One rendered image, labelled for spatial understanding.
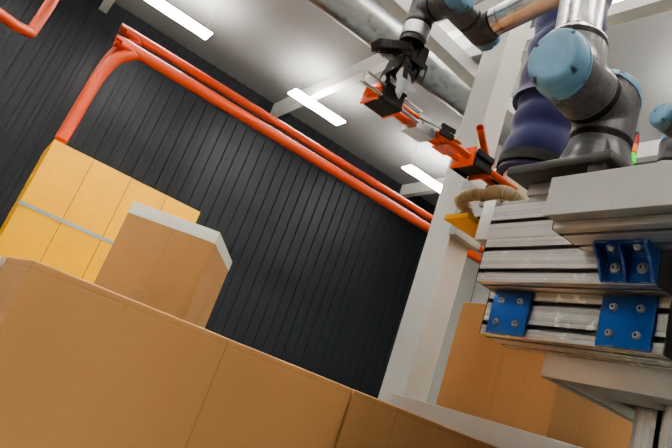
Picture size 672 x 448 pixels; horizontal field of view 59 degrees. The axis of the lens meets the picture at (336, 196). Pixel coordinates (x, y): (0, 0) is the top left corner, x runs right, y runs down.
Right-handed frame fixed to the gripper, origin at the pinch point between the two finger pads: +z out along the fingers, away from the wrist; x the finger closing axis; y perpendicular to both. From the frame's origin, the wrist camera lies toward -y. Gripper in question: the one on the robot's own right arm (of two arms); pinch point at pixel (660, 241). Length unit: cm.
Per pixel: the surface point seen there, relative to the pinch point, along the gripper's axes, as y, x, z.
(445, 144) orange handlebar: 68, -24, 1
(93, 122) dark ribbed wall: 38, -1077, -254
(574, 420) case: 13, -7, 57
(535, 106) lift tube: 40, -23, -28
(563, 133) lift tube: 32.5, -16.2, -21.5
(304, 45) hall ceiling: -184, -804, -489
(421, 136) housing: 76, -25, 3
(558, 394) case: 22, -7, 53
